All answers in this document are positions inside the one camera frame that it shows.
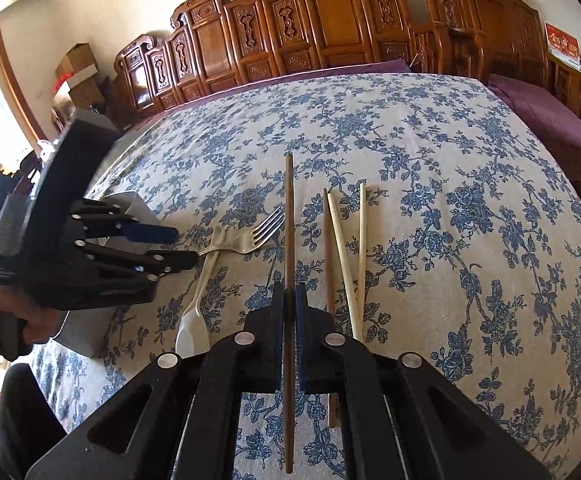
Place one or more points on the carved wooden armchair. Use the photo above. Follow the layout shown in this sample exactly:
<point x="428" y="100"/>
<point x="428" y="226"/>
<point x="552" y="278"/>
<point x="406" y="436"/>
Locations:
<point x="500" y="20"/>

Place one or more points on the person's dark trouser leg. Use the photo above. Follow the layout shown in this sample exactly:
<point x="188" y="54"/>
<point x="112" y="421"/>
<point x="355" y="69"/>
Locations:
<point x="25" y="410"/>

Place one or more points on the blue floral tablecloth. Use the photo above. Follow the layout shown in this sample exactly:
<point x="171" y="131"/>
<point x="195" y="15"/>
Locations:
<point x="420" y="160"/>

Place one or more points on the dark brown wooden chopstick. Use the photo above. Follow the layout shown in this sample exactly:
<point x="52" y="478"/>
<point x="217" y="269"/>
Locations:
<point x="289" y="220"/>
<point x="328" y="250"/>

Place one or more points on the purple armchair cushion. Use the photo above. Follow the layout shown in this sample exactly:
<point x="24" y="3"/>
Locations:
<point x="545" y="110"/>

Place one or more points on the metal fork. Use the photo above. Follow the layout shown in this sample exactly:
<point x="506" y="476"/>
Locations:
<point x="265" y="227"/>

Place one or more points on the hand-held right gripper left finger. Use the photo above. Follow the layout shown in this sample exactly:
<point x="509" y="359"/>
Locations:
<point x="265" y="350"/>

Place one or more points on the carved wooden sofa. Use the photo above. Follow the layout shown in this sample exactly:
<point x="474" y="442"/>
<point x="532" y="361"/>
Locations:
<point x="280" y="25"/>

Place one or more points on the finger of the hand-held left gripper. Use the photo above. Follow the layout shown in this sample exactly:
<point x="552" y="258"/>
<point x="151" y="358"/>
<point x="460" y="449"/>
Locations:
<point x="153" y="234"/>
<point x="175" y="260"/>

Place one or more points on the stack of cardboard boxes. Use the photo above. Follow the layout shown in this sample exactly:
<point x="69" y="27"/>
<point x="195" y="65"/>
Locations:
<point x="83" y="92"/>

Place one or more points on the person's left hand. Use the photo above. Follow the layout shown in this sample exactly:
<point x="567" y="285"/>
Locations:
<point x="45" y="325"/>

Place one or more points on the purple sofa cushion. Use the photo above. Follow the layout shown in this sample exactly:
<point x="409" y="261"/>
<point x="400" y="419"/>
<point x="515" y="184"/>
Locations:
<point x="370" y="67"/>

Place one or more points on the rectangular metal box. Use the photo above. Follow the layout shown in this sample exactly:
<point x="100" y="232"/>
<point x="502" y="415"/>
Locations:
<point x="85" y="335"/>

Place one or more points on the brown cardboard box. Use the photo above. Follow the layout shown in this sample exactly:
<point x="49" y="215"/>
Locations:
<point x="78" y="60"/>

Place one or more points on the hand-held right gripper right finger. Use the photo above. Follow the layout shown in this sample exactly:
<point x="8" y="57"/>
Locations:
<point x="315" y="355"/>

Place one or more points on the wooden window frame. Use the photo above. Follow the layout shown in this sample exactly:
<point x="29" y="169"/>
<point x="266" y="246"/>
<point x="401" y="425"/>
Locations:
<point x="13" y="85"/>

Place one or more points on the red gift box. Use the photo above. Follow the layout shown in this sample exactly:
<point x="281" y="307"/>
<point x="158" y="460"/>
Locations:
<point x="562" y="45"/>

